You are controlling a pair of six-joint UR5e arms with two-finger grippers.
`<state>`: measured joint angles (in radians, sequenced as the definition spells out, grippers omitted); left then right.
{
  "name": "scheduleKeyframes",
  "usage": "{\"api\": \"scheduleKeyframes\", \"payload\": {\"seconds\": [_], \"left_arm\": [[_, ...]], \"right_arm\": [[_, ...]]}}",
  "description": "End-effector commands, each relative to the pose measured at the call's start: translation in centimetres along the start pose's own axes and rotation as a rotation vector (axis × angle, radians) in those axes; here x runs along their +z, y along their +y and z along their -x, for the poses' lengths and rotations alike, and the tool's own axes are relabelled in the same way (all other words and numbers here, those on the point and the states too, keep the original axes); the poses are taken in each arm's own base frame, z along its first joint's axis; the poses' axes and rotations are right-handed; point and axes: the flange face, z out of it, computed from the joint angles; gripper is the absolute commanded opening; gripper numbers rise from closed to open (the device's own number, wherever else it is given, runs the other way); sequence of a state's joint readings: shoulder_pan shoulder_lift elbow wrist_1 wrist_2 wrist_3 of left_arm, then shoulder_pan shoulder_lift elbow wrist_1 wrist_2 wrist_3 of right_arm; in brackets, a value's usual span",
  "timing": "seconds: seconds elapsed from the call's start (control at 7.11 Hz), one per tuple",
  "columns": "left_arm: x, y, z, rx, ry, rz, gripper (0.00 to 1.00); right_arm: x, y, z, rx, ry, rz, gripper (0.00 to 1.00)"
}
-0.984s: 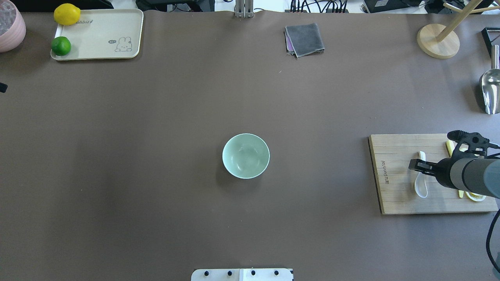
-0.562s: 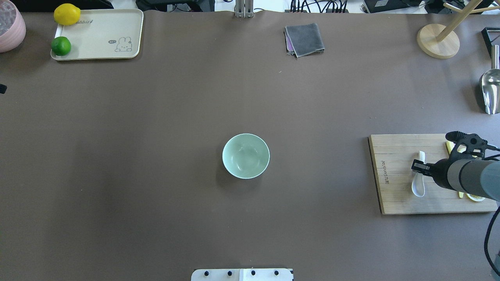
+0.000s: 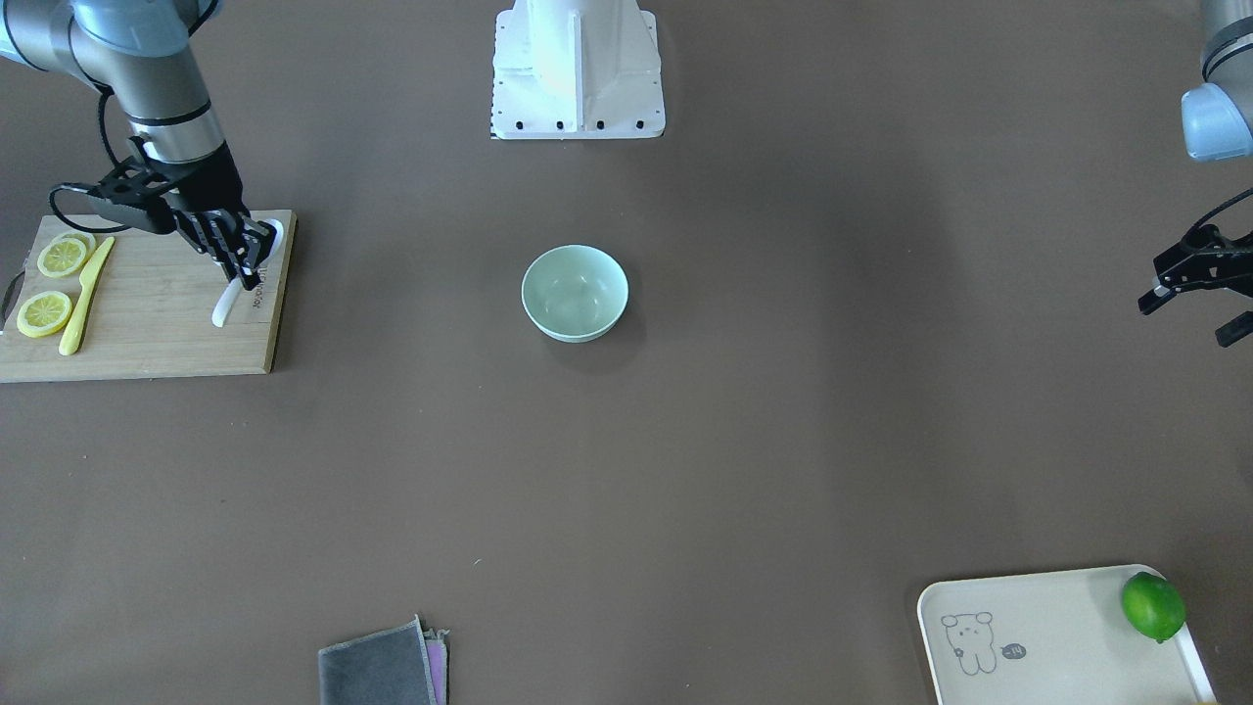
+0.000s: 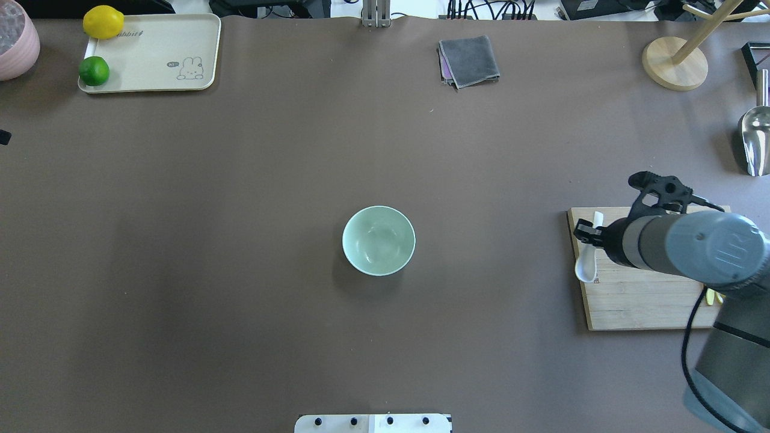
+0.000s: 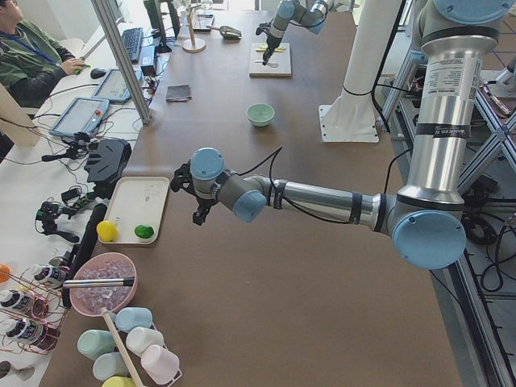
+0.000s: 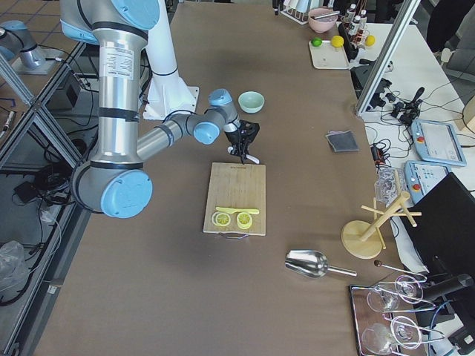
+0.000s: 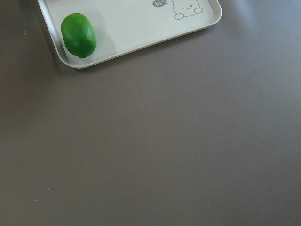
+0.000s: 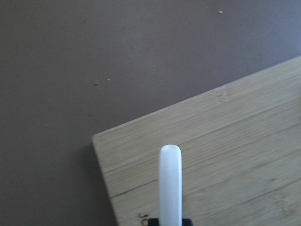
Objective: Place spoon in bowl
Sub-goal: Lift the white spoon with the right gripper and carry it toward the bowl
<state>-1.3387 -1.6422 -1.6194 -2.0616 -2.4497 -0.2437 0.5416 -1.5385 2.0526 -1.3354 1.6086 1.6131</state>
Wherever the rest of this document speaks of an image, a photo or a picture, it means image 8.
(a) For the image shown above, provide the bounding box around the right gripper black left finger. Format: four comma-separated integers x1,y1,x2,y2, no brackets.
148,218,160,226

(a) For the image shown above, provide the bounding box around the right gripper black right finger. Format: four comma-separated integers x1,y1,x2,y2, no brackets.
182,218,193,226

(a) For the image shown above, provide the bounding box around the white ceramic spoon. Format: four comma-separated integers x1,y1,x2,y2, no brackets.
158,145,182,226

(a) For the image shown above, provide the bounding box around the bamboo cutting board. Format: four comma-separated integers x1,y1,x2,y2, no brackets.
92,57,301,226

